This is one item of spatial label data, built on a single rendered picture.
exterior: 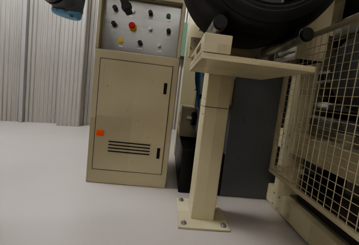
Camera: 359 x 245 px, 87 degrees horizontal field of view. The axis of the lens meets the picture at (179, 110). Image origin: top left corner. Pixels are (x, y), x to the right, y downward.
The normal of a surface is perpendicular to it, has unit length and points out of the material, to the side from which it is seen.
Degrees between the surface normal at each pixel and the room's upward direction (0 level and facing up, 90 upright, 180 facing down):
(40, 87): 90
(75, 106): 90
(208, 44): 90
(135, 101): 90
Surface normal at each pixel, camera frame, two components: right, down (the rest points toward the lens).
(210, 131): 0.05, 0.09
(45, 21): 0.31, 0.11
